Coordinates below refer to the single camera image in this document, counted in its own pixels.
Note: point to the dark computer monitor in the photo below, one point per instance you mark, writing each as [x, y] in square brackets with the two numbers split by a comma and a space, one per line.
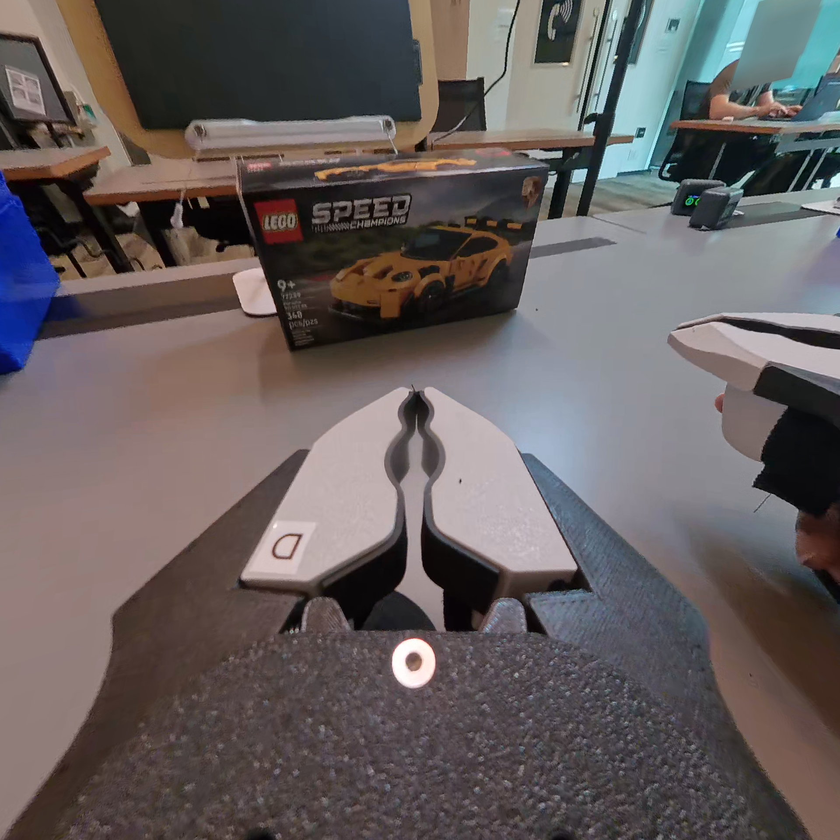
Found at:
[262, 59]

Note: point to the person's right hand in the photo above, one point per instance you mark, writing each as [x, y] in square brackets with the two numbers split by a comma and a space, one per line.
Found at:
[819, 544]

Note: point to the grey desk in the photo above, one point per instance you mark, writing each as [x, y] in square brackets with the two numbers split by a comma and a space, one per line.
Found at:
[164, 426]

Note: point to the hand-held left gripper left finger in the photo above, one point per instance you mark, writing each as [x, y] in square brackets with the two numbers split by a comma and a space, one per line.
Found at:
[348, 485]

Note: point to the white monitor stand base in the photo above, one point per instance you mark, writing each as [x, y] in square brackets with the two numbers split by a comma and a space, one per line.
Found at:
[253, 295]

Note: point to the framed notice board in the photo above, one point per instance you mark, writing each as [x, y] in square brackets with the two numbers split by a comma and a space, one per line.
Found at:
[33, 82]

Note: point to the open laptop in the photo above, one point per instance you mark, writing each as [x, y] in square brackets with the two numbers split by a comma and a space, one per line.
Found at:
[817, 98]

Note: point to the black office chair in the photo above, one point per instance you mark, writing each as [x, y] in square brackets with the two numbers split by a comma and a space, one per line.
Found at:
[463, 105]

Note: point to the silver monitor light bar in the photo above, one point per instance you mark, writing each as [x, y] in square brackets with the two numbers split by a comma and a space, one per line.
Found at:
[289, 133]

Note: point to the dark wall poster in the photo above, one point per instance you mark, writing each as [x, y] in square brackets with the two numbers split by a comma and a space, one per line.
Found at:
[558, 29]

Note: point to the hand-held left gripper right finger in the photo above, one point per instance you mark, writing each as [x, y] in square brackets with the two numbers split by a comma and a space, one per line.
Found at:
[492, 505]

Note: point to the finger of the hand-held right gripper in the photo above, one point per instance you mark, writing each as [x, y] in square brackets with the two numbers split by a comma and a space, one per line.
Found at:
[774, 319]
[728, 351]

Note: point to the toy car brick set box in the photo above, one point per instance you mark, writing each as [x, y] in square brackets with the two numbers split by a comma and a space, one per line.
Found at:
[400, 262]

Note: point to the wooden-top table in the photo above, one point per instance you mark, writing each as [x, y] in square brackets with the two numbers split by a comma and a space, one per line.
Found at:
[518, 139]
[741, 126]
[52, 161]

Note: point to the small black device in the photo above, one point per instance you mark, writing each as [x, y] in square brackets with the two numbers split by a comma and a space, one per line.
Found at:
[718, 208]

